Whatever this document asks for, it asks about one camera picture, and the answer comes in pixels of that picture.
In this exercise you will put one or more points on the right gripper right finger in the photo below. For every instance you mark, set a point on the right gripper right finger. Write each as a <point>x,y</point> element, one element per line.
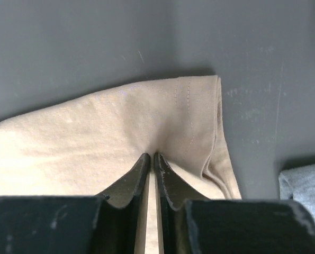
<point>182,212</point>

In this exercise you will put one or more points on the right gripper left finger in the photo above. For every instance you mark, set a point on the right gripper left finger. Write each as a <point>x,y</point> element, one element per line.
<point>122,217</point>

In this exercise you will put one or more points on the beige t shirt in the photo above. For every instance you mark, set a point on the beige t shirt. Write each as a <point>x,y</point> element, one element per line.
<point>55,161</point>

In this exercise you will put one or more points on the grey t shirt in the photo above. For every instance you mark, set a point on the grey t shirt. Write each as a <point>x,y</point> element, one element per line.
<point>298,184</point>

